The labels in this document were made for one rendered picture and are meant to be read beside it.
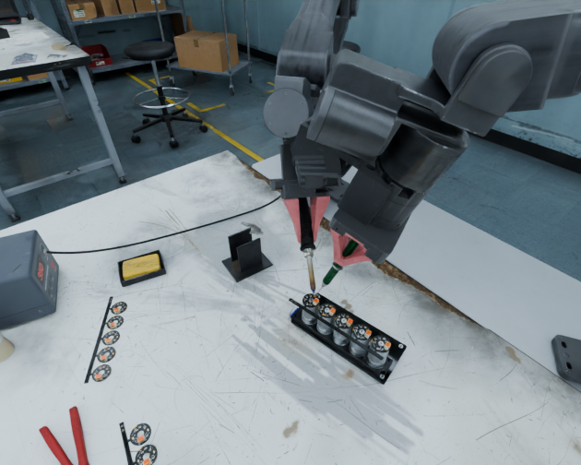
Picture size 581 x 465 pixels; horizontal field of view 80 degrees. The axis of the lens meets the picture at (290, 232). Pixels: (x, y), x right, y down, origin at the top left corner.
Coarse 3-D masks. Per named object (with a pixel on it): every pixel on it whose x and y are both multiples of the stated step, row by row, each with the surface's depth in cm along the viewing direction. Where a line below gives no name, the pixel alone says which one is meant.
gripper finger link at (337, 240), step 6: (330, 228) 38; (336, 234) 38; (348, 234) 37; (336, 240) 39; (342, 240) 40; (354, 240) 37; (336, 246) 41; (342, 246) 41; (336, 252) 41; (360, 252) 40; (336, 258) 42; (342, 258) 42; (348, 258) 41; (354, 258) 40; (360, 258) 39; (366, 258) 38; (342, 264) 42; (348, 264) 42
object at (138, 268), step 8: (136, 256) 64; (144, 256) 64; (152, 256) 64; (160, 256) 64; (120, 264) 63; (128, 264) 62; (136, 264) 62; (144, 264) 62; (152, 264) 62; (160, 264) 64; (120, 272) 62; (128, 272) 61; (136, 272) 61; (144, 272) 61; (152, 272) 61; (160, 272) 62; (120, 280) 59; (128, 280) 60; (136, 280) 61
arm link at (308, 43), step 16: (304, 0) 51; (320, 0) 50; (336, 0) 53; (352, 0) 60; (304, 16) 49; (320, 16) 49; (352, 16) 64; (288, 32) 48; (304, 32) 48; (320, 32) 47; (288, 48) 47; (304, 48) 46; (320, 48) 46; (288, 64) 47; (304, 64) 46; (320, 64) 46; (320, 80) 47
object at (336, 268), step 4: (352, 240) 40; (348, 244) 41; (352, 244) 40; (356, 244) 40; (348, 248) 41; (352, 248) 41; (344, 252) 42; (348, 252) 41; (352, 252) 41; (332, 264) 44; (336, 264) 44; (332, 268) 45; (336, 268) 44; (340, 268) 44; (328, 272) 46; (332, 272) 45; (336, 272) 45; (328, 276) 46; (332, 276) 45; (324, 280) 47; (328, 280) 46
